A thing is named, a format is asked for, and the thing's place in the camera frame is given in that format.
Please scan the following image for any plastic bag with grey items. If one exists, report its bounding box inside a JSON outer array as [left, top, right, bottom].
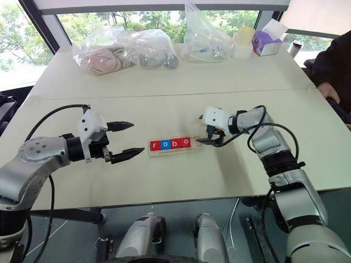
[[123, 28, 180, 71]]

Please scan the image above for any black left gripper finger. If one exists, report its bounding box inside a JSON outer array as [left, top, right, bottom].
[[106, 121, 135, 134], [110, 147, 145, 165]]

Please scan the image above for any black foot bracket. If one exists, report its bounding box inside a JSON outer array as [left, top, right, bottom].
[[94, 237, 115, 261], [245, 218, 275, 263]]

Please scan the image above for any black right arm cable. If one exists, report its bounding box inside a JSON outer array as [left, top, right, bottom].
[[216, 105, 307, 220]]

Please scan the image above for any black table frame bar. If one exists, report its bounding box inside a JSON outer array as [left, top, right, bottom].
[[30, 207, 107, 225]]

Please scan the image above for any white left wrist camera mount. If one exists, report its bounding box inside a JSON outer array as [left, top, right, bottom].
[[77, 109, 109, 164]]

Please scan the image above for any silver left robot leg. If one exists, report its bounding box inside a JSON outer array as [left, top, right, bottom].
[[114, 212, 167, 260]]

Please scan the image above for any white bottle with black lid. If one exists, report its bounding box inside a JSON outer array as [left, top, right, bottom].
[[287, 39, 302, 55]]

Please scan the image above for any yellow plastic cup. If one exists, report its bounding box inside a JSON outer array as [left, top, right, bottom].
[[236, 26, 257, 46]]

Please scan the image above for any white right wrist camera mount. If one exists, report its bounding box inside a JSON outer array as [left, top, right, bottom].
[[201, 106, 234, 136]]

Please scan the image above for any black left foot bracket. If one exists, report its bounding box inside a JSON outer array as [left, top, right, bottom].
[[94, 237, 115, 261]]

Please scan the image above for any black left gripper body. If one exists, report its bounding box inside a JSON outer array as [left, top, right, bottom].
[[89, 133, 114, 164]]

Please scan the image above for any black chair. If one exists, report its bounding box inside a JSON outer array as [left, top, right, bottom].
[[0, 92, 20, 136]]

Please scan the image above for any purple and white tissue box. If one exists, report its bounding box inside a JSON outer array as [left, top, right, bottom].
[[252, 19, 289, 57]]

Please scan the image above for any white plastic container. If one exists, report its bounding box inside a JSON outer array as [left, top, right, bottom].
[[232, 32, 253, 59]]

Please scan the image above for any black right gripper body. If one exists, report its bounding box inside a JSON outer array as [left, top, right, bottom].
[[205, 125, 227, 147]]

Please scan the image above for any clear plastic bag with cables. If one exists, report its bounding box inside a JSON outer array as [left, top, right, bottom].
[[180, 0, 236, 64]]

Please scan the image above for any white cable under table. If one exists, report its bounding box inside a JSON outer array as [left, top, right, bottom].
[[228, 198, 241, 250]]

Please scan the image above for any wooden letter tile rack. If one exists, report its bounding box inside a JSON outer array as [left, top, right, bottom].
[[148, 136, 206, 158]]

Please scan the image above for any person in black clothing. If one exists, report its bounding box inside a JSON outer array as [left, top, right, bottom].
[[310, 32, 351, 129]]

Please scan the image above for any silver robot leg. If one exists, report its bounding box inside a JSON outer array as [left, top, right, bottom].
[[193, 213, 229, 263], [114, 212, 167, 260]]

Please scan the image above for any plastic bag with pink plush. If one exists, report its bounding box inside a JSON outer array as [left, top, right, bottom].
[[71, 26, 138, 78]]

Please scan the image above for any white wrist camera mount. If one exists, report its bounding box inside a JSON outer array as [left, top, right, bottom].
[[77, 109, 109, 164], [201, 106, 234, 136]]

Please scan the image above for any silver right robot leg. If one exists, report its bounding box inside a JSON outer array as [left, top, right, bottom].
[[193, 213, 229, 263]]

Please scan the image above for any bystander bare hand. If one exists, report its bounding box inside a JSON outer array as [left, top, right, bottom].
[[317, 82, 341, 105]]

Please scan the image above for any dark window frame post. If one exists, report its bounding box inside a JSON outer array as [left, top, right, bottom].
[[18, 0, 61, 57]]

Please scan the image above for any black right foot bracket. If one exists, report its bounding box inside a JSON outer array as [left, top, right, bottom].
[[245, 218, 275, 263]]

